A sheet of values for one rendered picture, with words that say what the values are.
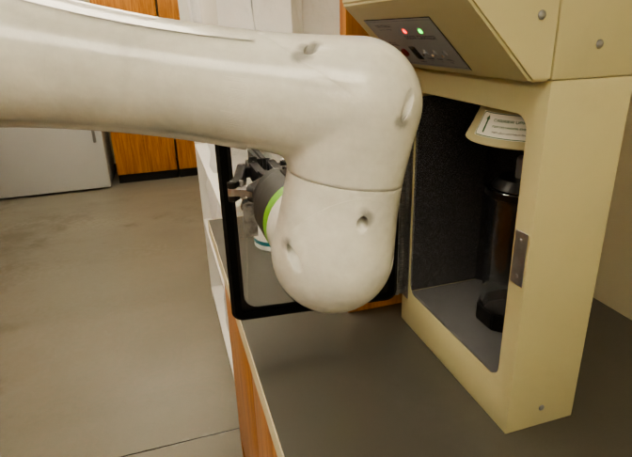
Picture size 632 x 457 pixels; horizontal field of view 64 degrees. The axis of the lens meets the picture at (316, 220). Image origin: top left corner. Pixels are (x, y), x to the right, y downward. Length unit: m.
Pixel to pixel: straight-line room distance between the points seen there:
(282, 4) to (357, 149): 1.41
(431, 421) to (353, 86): 0.54
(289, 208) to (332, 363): 0.51
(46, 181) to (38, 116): 5.17
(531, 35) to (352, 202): 0.28
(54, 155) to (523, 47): 5.18
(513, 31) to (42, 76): 0.42
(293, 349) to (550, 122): 0.56
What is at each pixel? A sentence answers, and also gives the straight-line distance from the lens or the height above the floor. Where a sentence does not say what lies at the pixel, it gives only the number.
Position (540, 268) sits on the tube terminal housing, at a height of 1.19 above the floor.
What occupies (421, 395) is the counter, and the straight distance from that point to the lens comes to 0.83.
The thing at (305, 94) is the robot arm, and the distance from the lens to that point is 0.38.
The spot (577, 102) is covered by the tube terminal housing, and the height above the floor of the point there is 1.39.
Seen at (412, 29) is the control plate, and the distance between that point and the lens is 0.68.
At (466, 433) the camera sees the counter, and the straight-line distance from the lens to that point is 0.79.
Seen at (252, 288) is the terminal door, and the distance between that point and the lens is 0.89.
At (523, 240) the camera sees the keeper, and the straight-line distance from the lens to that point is 0.65.
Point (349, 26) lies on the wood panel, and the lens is 0.87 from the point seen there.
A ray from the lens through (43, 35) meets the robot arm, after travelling 0.42.
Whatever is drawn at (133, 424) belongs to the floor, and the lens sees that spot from 2.31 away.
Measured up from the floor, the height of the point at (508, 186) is 1.25.
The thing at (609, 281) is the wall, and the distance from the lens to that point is 1.19.
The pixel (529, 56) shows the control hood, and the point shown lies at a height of 1.44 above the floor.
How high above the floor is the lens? 1.47
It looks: 21 degrees down
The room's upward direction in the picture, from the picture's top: 2 degrees counter-clockwise
